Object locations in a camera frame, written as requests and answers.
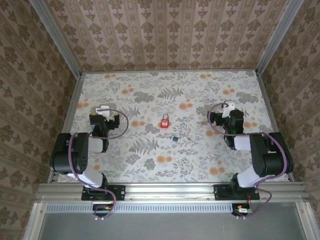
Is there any red safety padlock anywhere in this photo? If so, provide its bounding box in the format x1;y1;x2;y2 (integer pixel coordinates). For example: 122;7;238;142
160;112;170;130

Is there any floral table cover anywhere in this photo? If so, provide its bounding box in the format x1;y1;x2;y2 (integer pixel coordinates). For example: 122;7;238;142
57;70;292;184

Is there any small electronics board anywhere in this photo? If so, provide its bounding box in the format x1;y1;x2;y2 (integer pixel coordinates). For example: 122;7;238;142
231;202;253;217
92;203;113;217

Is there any grey metal panel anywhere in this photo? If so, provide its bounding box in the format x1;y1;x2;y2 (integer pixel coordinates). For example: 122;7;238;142
37;212;308;240

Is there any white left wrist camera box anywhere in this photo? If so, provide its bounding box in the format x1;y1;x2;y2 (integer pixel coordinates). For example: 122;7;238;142
95;105;115;121

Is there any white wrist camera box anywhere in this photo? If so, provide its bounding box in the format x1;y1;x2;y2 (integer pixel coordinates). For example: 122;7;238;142
95;105;115;121
223;99;236;111

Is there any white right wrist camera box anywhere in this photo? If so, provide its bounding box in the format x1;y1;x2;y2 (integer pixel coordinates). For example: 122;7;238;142
223;99;236;111

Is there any aluminium table side rail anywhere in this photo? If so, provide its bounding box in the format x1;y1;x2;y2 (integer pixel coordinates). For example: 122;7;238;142
255;72;296;183
47;72;85;185

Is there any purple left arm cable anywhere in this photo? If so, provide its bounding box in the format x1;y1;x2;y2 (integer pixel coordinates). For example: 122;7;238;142
68;107;130;222

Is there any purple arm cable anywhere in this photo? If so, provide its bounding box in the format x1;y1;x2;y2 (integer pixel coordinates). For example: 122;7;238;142
206;101;288;221
68;107;130;222

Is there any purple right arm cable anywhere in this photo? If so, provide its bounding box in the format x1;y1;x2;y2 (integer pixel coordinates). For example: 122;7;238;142
206;101;288;221

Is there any thin aluminium table rail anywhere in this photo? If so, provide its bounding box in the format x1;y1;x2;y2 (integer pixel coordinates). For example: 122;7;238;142
79;67;260;75

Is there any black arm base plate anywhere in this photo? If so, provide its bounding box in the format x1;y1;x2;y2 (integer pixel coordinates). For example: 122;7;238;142
214;184;260;201
81;184;126;201

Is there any aluminium table edge rail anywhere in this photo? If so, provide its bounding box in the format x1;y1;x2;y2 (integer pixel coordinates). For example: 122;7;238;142
36;181;311;204

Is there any aluminium frame post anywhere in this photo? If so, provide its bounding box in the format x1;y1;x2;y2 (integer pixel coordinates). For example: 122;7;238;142
29;0;83;77
255;0;305;76

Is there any grey slotted cable duct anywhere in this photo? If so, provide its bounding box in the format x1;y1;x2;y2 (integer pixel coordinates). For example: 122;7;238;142
44;202;235;214

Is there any aluminium lower frame beam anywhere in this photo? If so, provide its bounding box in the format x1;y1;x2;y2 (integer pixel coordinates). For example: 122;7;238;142
23;202;46;240
295;201;316;240

